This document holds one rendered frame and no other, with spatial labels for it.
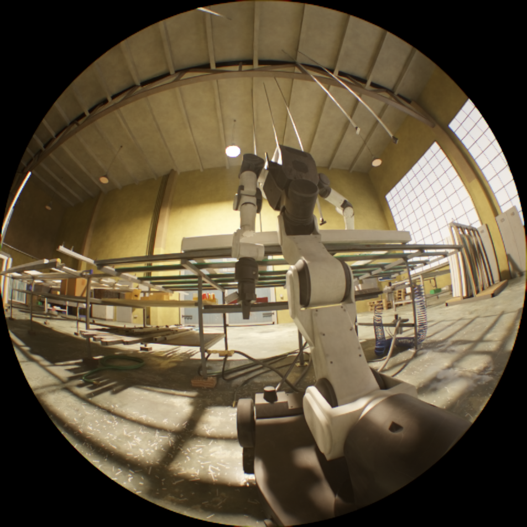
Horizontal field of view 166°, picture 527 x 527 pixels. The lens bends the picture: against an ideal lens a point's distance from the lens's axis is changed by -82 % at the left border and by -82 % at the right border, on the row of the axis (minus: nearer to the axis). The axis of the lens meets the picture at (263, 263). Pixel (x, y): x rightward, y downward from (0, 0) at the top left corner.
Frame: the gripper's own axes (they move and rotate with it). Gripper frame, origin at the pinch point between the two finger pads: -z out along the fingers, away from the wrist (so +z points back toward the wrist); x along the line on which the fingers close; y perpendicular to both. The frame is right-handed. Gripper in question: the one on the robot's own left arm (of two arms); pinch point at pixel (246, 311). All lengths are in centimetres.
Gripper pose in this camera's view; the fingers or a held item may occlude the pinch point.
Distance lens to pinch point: 65.1
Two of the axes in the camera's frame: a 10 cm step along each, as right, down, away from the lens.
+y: -9.6, -0.8, -2.7
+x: -2.8, 3.3, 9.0
